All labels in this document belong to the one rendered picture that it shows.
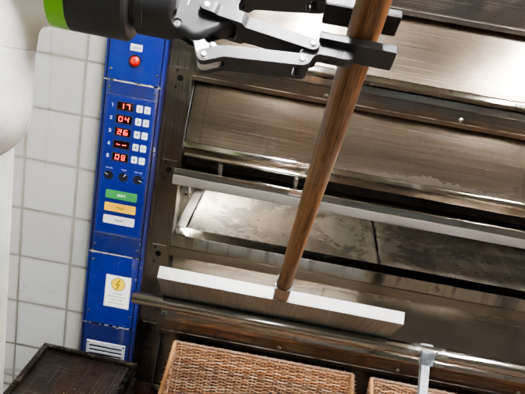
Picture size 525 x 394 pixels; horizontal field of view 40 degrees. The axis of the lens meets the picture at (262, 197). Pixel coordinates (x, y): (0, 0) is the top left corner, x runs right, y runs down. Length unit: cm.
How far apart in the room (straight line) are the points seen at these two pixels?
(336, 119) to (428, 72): 115
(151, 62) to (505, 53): 91
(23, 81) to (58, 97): 136
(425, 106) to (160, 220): 80
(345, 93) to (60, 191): 149
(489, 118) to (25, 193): 130
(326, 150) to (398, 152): 113
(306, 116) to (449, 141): 39
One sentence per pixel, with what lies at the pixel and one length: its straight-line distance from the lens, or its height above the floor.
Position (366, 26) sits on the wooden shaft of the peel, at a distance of 65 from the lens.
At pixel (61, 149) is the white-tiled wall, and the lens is 210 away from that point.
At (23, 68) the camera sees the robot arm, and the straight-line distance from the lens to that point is 71.
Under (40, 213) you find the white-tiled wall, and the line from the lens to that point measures 219.
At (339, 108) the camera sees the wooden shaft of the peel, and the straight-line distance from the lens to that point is 77.
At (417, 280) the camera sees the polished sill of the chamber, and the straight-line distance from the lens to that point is 212.
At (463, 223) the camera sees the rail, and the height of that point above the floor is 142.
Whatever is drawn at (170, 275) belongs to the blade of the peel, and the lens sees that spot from 162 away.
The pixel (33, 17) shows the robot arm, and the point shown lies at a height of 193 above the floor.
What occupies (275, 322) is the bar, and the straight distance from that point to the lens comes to 175.
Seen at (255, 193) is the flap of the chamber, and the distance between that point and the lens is 186.
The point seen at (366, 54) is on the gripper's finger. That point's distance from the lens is 67.
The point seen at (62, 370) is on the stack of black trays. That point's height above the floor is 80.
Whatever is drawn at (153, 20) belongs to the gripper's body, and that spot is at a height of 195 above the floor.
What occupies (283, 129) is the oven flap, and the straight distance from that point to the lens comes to 196.
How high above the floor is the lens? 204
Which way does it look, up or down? 20 degrees down
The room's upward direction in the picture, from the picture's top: 10 degrees clockwise
